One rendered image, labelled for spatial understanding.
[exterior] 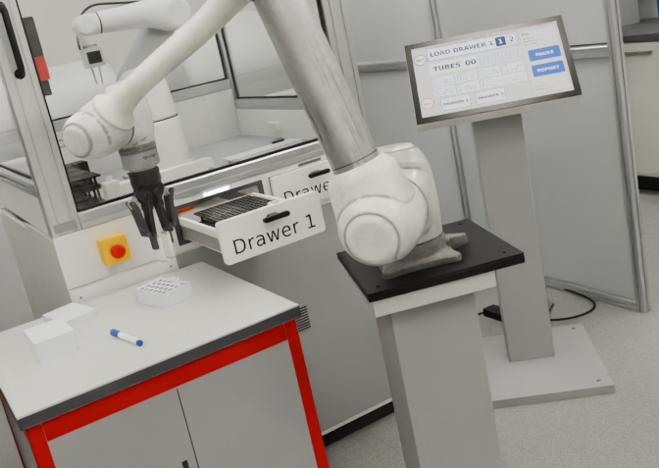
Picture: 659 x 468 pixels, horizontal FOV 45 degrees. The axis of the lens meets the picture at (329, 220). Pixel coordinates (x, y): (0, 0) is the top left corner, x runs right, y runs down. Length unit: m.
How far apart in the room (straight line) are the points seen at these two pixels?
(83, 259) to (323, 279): 0.75
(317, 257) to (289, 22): 1.10
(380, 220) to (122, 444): 0.70
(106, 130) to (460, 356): 0.93
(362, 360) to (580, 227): 1.22
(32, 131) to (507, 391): 1.70
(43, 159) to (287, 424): 0.92
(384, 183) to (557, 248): 2.10
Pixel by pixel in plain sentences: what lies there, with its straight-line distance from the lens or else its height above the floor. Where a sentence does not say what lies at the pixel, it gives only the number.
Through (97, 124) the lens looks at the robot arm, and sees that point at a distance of 1.78.
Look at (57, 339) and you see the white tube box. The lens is 1.87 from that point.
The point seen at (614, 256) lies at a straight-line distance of 3.39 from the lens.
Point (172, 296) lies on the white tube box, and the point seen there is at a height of 0.78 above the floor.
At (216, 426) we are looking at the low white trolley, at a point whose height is 0.56.
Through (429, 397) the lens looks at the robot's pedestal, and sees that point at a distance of 1.89.
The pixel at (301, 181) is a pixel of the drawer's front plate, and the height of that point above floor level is 0.89.
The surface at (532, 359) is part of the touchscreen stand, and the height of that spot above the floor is 0.04.
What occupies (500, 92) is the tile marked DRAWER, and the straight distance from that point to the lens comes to 2.63.
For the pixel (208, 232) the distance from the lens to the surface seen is 2.11.
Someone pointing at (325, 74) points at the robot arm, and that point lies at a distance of 1.57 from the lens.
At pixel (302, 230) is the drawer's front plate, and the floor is 0.84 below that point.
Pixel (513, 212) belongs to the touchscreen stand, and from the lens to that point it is 2.79.
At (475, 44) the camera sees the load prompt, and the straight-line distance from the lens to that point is 2.74.
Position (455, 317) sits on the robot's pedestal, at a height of 0.66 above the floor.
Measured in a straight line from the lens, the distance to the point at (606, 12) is 3.10.
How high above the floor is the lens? 1.38
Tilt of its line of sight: 15 degrees down
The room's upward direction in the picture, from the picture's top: 12 degrees counter-clockwise
